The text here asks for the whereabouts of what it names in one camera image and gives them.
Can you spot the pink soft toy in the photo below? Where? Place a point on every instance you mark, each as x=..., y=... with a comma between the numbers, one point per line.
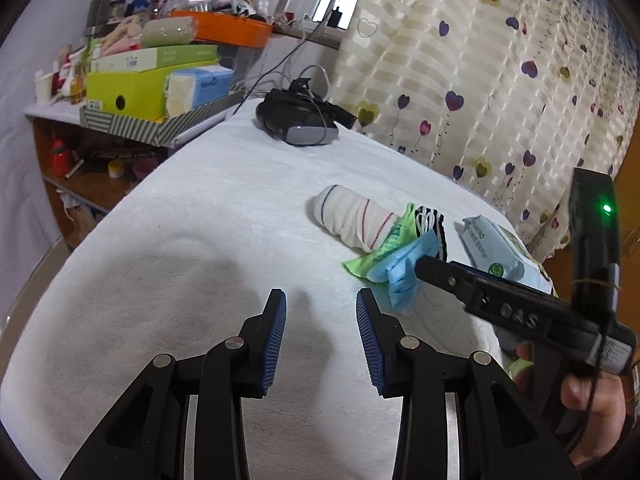
x=122, y=35

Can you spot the black grey headset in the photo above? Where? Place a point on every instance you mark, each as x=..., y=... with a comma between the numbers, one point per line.
x=300, y=132

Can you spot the wooden shelf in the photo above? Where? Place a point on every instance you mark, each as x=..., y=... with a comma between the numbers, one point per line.
x=90, y=185

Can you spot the white sock with thin stripes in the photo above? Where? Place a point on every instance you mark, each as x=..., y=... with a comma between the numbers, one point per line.
x=345, y=215

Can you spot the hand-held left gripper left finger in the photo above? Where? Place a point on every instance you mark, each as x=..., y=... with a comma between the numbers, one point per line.
x=272, y=340

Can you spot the dark lidded glass jar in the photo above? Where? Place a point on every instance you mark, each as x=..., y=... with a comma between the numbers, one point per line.
x=102, y=7

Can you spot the red toy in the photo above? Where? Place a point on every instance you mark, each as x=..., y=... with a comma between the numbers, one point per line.
x=61, y=157

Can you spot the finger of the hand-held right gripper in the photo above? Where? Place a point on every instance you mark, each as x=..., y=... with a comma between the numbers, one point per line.
x=482, y=272
x=442, y=275

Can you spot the amber bottle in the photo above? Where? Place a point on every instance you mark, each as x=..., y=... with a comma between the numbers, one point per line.
x=78, y=85

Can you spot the wet wipes pack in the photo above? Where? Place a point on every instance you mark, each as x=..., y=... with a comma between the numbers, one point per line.
x=490, y=245

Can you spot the lime green box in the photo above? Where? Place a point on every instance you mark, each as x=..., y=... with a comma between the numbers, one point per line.
x=125, y=92

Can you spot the rolled beige cloth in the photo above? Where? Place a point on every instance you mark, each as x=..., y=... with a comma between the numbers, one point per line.
x=167, y=31

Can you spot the blue face mask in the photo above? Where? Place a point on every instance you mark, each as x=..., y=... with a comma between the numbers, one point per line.
x=400, y=275

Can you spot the green cloth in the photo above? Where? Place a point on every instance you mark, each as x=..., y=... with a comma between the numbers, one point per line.
x=390, y=250

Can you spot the grey striped tray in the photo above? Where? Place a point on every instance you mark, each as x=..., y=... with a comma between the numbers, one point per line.
x=130, y=127

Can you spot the orange tray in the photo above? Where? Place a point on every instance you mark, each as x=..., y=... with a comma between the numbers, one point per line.
x=225, y=30

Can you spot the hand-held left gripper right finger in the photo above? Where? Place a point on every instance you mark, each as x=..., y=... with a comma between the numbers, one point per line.
x=370, y=345

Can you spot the blue white tissue pack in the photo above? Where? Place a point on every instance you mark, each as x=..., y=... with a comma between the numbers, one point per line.
x=200, y=85

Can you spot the wooden wardrobe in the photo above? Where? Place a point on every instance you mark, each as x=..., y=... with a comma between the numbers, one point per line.
x=629, y=195

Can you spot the yellow small jar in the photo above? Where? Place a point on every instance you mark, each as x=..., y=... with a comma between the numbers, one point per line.
x=116, y=169

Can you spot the small black white striped sock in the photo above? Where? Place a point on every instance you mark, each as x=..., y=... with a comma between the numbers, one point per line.
x=435, y=225

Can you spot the purple bowl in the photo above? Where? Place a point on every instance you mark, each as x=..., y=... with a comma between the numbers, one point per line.
x=146, y=167

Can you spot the person's right hand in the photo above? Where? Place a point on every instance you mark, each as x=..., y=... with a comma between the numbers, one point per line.
x=600, y=410

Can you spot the heart print curtain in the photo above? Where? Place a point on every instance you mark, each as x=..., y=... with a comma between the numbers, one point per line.
x=475, y=60

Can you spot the white paper cup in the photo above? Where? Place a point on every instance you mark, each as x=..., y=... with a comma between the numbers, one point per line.
x=43, y=87

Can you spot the black plug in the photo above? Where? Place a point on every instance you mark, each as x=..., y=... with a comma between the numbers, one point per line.
x=339, y=19

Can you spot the green lidded jar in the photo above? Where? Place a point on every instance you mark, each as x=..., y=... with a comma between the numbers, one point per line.
x=520, y=372

